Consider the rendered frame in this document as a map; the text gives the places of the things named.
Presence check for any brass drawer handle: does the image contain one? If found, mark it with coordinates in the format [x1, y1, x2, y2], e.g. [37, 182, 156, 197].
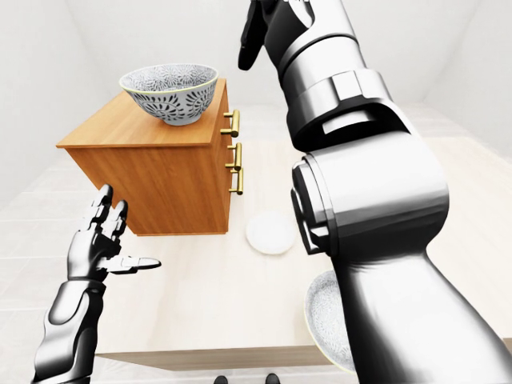
[219, 109, 242, 138]
[227, 167, 245, 196]
[224, 142, 243, 172]

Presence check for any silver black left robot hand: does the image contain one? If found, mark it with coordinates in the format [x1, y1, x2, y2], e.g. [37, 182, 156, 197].
[66, 183, 162, 283]

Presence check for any white plate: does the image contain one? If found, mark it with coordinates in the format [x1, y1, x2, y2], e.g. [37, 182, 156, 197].
[245, 210, 298, 256]

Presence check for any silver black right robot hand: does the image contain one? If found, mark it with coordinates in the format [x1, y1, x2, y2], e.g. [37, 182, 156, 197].
[237, 0, 318, 73]

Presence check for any black white patterned bowl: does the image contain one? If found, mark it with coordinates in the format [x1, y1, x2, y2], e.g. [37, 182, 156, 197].
[118, 62, 220, 127]
[304, 270, 358, 375]

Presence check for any wooden cabinet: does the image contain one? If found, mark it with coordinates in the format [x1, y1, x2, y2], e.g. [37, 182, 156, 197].
[55, 78, 232, 238]

